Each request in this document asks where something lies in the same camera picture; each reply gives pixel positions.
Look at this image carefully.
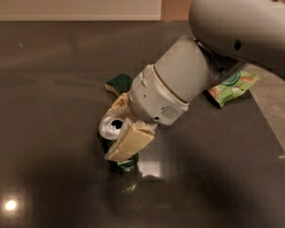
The green drink can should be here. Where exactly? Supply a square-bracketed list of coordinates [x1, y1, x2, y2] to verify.
[97, 116, 139, 174]

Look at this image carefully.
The green and yellow sponge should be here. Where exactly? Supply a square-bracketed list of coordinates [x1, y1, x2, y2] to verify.
[104, 74, 133, 97]

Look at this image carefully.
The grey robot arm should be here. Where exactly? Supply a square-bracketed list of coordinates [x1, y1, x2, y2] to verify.
[99, 0, 285, 162]

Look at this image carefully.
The green snack bag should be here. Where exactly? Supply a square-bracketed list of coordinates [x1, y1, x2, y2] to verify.
[206, 70, 259, 107]

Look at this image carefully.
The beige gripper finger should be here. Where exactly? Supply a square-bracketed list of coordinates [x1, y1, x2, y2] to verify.
[104, 118, 155, 162]
[104, 93, 133, 119]

